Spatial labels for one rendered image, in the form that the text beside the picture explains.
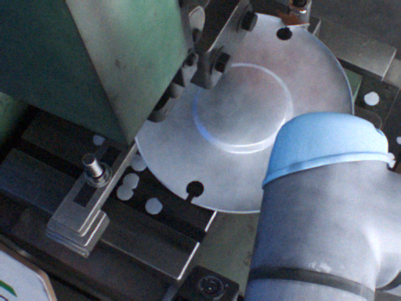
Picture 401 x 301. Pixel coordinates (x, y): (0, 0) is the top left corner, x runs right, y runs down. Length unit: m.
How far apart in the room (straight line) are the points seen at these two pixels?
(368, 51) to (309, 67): 0.21
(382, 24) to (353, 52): 0.83
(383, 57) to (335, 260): 0.72
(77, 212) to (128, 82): 0.40
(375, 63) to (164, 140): 0.39
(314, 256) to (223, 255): 0.55
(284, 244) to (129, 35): 0.17
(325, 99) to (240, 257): 0.25
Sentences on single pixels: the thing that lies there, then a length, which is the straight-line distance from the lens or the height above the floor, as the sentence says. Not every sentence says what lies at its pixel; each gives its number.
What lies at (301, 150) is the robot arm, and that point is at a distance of 0.38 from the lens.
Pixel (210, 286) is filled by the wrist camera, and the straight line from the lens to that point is 0.55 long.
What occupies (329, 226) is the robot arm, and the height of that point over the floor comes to 1.18.
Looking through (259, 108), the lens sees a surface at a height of 0.79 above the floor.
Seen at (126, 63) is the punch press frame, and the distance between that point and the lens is 0.45.
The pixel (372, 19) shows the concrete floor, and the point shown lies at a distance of 1.88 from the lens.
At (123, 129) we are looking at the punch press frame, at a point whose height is 1.09.
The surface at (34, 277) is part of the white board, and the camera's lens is 1.03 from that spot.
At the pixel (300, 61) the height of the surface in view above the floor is 0.78.
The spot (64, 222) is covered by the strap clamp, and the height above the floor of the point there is 0.75.
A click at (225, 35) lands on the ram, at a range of 0.68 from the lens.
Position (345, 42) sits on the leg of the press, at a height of 0.64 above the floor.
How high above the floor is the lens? 1.53
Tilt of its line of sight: 64 degrees down
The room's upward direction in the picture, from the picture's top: straight up
